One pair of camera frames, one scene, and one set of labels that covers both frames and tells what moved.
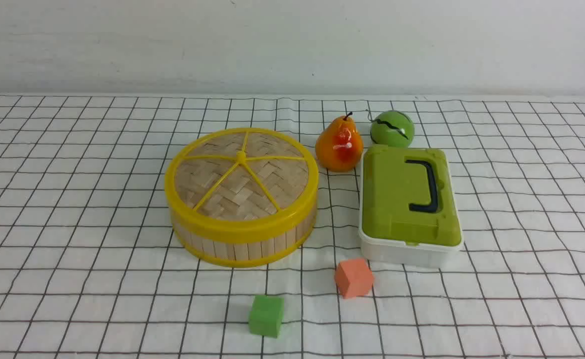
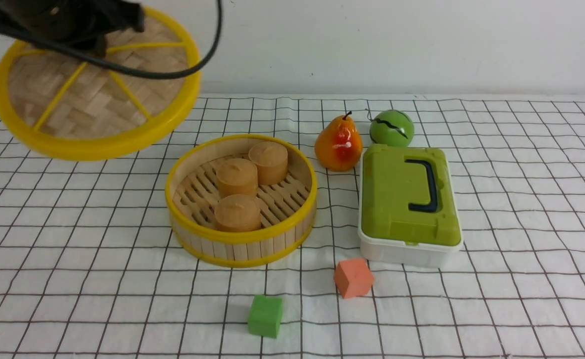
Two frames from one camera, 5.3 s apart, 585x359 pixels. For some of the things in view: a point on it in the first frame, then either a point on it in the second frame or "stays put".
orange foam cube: x=353 y=277 stays put
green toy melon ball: x=392 y=128 stays put
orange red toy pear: x=339 y=148 stays put
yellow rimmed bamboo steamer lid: x=242 y=184 → x=69 y=109
